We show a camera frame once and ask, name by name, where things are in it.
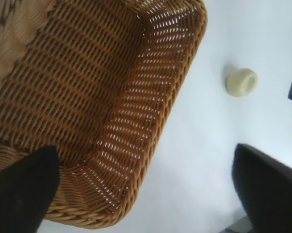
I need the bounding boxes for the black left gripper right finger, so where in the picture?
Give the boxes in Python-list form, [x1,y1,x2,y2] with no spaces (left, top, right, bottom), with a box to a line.
[231,143,292,233]

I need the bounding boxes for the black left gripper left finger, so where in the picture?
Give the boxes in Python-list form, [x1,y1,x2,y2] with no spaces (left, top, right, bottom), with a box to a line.
[0,145,61,233]

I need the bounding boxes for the brown woven wicker basket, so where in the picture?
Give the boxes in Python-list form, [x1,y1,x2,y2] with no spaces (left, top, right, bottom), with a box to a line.
[0,0,208,230]

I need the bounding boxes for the pale yellow egg yolk pastry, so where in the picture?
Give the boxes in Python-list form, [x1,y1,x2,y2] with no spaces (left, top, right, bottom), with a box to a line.
[225,67,258,98]

